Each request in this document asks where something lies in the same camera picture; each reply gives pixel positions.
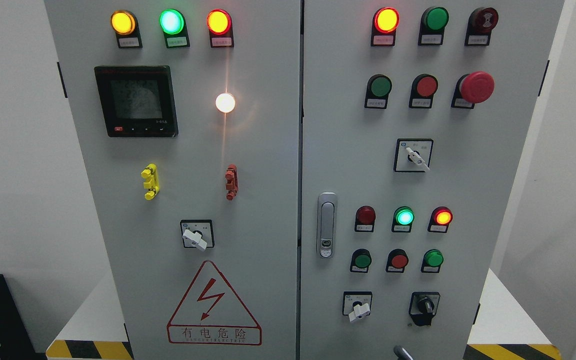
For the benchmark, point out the green push button lower left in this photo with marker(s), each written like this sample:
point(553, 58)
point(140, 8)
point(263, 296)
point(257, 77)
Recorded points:
point(360, 261)

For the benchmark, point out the green push button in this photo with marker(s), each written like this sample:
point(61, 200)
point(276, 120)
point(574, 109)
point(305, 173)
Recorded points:
point(360, 261)
point(432, 261)
point(378, 88)

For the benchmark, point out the green push button upper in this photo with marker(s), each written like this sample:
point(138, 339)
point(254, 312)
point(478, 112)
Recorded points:
point(378, 88)

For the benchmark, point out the red push button lower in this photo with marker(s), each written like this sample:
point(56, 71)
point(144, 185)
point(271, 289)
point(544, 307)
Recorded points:
point(397, 261)

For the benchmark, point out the red push button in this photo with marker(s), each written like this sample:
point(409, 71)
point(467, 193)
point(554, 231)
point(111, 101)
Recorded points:
point(422, 92)
point(397, 261)

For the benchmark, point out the green push button lower right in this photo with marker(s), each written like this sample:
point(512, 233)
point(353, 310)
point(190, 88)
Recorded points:
point(432, 261)

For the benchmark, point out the red push button upper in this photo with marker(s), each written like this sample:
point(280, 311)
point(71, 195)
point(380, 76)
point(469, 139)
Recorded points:
point(422, 92)

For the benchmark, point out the red emergency stop mushroom button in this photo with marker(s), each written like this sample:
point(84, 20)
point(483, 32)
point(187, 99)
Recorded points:
point(471, 89)

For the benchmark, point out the red terminal connector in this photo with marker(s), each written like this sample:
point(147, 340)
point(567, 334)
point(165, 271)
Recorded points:
point(231, 185)

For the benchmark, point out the dark red indicator light middle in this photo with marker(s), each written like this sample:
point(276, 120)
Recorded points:
point(365, 218)

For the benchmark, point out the white lit indicator light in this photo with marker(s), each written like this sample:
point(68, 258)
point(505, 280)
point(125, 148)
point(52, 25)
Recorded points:
point(225, 102)

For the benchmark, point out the left grey cabinet door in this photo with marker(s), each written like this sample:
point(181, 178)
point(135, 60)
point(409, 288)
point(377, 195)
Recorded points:
point(255, 234)

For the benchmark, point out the grey cabinet door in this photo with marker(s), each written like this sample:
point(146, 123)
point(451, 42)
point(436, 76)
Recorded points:
point(349, 150)
point(255, 234)

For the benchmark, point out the green lit indicator light middle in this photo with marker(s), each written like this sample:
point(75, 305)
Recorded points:
point(403, 219)

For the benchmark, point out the green lit indicator light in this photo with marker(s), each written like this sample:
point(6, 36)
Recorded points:
point(403, 219)
point(174, 27)

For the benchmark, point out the yellow terminal connector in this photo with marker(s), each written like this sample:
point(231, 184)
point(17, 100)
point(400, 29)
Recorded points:
point(150, 181)

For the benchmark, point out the right grey cabinet door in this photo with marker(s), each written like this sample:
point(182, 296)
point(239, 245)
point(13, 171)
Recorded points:
point(349, 150)

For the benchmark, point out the red high voltage warning sticker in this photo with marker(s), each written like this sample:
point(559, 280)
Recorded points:
point(211, 312)

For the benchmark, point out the orange lit indicator light middle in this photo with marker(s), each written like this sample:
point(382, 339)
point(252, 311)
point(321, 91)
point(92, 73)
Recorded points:
point(440, 220)

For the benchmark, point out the black digital power meter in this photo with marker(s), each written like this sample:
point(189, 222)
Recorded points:
point(137, 101)

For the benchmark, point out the red-orange indicator light left door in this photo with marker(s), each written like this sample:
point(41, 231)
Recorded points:
point(220, 27)

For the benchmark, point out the red lit indicator top right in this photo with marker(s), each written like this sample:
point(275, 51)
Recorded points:
point(383, 27)

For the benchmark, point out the green lit indicator light top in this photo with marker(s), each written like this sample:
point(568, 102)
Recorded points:
point(174, 27)

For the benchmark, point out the green indicator top right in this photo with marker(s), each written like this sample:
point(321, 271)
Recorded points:
point(432, 26)

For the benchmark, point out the yellow indicator light top left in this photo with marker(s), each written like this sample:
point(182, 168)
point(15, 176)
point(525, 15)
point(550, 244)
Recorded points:
point(127, 32)

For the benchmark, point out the dark red buzzer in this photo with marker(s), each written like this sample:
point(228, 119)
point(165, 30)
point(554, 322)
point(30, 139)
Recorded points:
point(480, 25)

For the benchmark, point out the silver door lock handle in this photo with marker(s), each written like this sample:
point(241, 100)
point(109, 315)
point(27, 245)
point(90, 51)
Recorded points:
point(326, 221)

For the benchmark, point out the white selector switch left door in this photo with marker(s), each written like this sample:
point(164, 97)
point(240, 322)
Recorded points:
point(197, 234)

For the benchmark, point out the white selector switch upper right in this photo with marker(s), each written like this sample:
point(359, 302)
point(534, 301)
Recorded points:
point(413, 155)

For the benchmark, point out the white selector switch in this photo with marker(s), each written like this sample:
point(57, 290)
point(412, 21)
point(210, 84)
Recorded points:
point(413, 155)
point(356, 305)

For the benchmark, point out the white selector switch lower right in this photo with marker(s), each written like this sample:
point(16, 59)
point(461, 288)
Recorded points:
point(356, 305)

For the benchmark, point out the black rotary knob switch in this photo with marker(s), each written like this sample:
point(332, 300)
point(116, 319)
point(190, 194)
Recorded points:
point(423, 307)

